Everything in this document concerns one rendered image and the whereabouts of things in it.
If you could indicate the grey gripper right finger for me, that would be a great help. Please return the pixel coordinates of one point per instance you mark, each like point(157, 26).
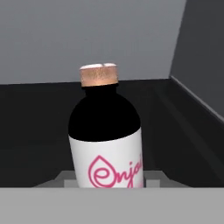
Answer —
point(154, 178)

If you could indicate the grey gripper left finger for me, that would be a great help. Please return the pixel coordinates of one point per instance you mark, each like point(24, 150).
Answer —
point(62, 179)

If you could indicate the black soda bottle white label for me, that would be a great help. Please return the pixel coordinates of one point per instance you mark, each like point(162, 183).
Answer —
point(103, 116)

